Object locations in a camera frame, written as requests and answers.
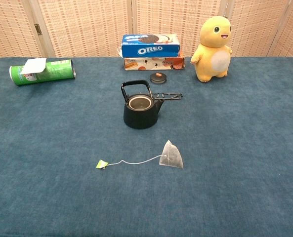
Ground black frame eyeglasses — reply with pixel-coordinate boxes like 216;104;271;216
151;92;184;102

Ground blue table cloth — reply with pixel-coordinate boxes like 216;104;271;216
0;56;293;237

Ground black cast iron teapot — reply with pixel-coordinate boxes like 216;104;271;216
121;79;165;130

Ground blue Oreo cookie box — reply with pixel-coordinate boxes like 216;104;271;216
121;33;180;59

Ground orange white snack box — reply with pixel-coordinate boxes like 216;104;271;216
124;57;186;72

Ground green soda can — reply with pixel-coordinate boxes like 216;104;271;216
9;58;77;86

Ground pyramid tea bag with string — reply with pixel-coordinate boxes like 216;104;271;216
95;139;184;170

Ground black teapot lid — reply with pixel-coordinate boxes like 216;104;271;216
150;72;167;85

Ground yellow plush toy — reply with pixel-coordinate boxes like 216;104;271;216
190;15;233;83

